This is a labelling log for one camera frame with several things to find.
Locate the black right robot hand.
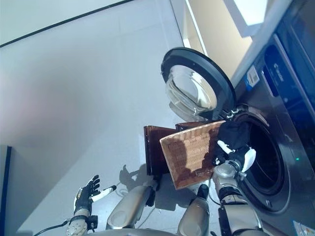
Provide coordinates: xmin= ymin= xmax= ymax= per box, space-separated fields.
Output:
xmin=213 ymin=140 xmax=248 ymax=168

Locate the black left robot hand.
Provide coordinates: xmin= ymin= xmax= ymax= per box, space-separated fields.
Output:
xmin=73 ymin=175 xmax=117 ymax=214

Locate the black cloth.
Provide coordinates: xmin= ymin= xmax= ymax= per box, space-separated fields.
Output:
xmin=213 ymin=121 xmax=252 ymax=163

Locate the grey washing machine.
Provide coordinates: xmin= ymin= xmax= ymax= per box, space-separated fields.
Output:
xmin=209 ymin=0 xmax=315 ymax=236

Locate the round washing machine door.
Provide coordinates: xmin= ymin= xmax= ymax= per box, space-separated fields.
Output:
xmin=161 ymin=47 xmax=237 ymax=121

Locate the silver left robot leg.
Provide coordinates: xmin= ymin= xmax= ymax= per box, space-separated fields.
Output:
xmin=105 ymin=180 xmax=160 ymax=231

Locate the silver robot leg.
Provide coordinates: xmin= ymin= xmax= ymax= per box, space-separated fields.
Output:
xmin=177 ymin=184 xmax=211 ymax=236
xmin=105 ymin=180 xmax=160 ymax=231

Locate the rectangular wicker basket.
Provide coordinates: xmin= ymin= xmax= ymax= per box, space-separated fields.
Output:
xmin=159 ymin=119 xmax=226 ymax=190

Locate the silver right robot leg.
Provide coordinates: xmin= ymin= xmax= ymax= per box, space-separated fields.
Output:
xmin=177 ymin=184 xmax=211 ymax=236

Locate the white blue barcode sticker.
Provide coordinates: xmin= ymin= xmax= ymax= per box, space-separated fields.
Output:
xmin=244 ymin=68 xmax=261 ymax=90

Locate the grey panel with blue edge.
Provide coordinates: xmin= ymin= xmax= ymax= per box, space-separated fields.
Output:
xmin=0 ymin=145 xmax=13 ymax=236

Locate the energy label sticker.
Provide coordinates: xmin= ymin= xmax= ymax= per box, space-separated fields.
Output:
xmin=292 ymin=220 xmax=315 ymax=236

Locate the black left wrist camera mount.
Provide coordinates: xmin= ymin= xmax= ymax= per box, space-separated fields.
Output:
xmin=89 ymin=215 xmax=98 ymax=232

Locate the white floor cable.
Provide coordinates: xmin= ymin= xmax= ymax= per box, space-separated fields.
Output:
xmin=115 ymin=180 xmax=133 ymax=197

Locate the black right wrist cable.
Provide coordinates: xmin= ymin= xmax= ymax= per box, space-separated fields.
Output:
xmin=209 ymin=179 xmax=222 ymax=205

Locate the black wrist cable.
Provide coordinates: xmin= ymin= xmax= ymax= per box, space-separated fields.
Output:
xmin=209 ymin=179 xmax=222 ymax=205
xmin=31 ymin=220 xmax=68 ymax=236

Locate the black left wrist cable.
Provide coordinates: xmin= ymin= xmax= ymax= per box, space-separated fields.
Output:
xmin=31 ymin=220 xmax=68 ymax=236

